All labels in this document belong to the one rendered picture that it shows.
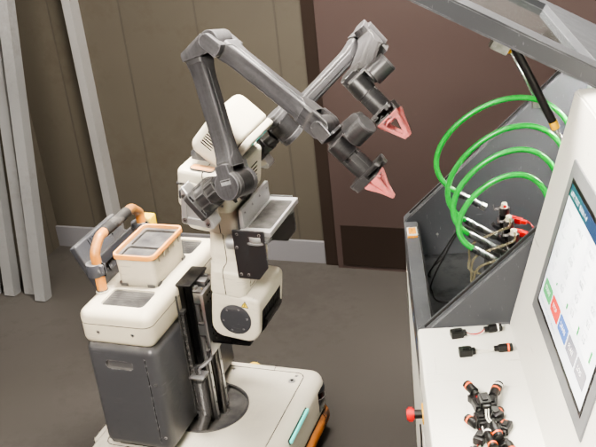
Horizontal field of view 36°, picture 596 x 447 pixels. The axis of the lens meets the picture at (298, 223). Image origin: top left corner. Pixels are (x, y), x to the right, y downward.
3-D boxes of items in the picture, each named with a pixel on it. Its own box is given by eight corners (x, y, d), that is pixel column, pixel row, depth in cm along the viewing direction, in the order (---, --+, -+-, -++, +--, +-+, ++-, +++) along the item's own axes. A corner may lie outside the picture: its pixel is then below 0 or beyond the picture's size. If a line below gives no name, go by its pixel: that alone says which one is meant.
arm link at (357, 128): (323, 123, 237) (307, 128, 230) (352, 93, 231) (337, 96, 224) (352, 158, 235) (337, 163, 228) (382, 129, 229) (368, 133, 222)
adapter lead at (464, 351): (459, 357, 208) (459, 350, 207) (458, 352, 210) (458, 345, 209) (513, 353, 208) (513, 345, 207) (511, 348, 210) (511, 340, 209)
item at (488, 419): (453, 394, 196) (452, 372, 194) (504, 391, 195) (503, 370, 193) (465, 465, 176) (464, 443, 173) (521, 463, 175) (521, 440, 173)
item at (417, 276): (406, 267, 289) (403, 222, 282) (420, 266, 289) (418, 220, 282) (419, 382, 233) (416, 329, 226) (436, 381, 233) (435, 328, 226)
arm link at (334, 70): (377, 45, 293) (356, 22, 290) (392, 42, 280) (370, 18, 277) (282, 145, 288) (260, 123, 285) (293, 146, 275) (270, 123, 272)
